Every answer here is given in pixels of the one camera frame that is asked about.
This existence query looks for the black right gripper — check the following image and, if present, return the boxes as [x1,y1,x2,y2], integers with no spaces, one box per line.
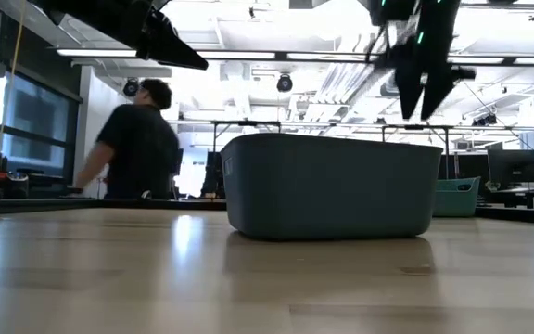
[370,0,477,122]

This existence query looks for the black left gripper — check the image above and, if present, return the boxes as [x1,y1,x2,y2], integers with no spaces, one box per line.
[39,0,210,71]

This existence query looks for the dark teal plastic bin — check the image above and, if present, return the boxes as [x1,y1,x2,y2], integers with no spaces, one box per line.
[219,133,444,241]

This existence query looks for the black hanging spotlight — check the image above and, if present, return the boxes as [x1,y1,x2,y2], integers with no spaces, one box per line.
[121,77,141,97]
[275,72,294,94]

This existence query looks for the black track spotlights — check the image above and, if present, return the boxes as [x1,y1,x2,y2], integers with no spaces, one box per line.
[472,112,499,128]

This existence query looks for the black computer monitor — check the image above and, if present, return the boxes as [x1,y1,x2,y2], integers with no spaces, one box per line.
[442,152,490,180]
[487,148,534,185]

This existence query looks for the person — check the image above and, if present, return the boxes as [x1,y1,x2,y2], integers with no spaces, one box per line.
[72,77,181,201]

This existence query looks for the green plastic bin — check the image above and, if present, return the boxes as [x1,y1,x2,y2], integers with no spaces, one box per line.
[432,176,482,219]

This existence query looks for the dark office desk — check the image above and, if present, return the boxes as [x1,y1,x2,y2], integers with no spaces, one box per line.
[479,186,534,210]

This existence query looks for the large dark window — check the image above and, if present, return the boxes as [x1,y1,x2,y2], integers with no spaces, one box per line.
[0,69,83,197]

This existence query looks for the black background rig frame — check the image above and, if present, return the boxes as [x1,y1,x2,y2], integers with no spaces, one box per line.
[169,118,456,181]

